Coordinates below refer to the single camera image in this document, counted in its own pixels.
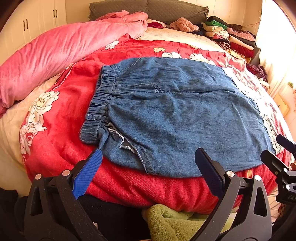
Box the dark purple garment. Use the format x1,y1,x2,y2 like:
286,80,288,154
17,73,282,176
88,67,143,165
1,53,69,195
246,64,268,82

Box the pink quilt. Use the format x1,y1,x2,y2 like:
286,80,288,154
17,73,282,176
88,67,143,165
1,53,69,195
1,11,149,114

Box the pink fuzzy garment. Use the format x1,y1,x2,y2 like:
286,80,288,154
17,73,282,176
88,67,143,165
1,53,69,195
169,18,199,33

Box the cream wardrobe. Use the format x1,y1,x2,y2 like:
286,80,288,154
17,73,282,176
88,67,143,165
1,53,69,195
1,0,67,64

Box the grey headboard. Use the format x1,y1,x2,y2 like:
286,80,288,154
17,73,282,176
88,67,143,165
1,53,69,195
89,0,209,24

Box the blue denim pants lace hem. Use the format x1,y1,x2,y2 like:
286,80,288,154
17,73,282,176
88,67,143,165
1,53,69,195
80,57,274,178

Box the green fleece sleeve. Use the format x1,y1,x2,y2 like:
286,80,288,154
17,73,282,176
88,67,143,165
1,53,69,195
141,203,236,241

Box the pile of folded clothes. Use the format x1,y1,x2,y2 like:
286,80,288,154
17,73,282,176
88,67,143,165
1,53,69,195
201,16,261,65

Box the red floral bedspread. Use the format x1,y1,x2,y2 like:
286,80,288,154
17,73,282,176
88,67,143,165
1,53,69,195
20,35,292,214

